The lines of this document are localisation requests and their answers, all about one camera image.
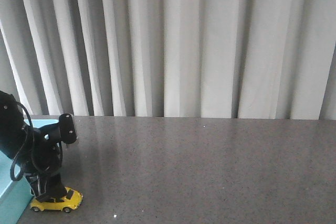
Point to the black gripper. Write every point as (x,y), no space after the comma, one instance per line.
(46,155)

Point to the yellow toy beetle car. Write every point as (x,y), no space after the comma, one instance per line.
(71,201)

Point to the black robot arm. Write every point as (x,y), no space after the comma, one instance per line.
(15,134)

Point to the light blue storage box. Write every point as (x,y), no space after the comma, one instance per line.
(15,196)

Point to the grey pleated curtain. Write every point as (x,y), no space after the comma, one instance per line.
(248,59)

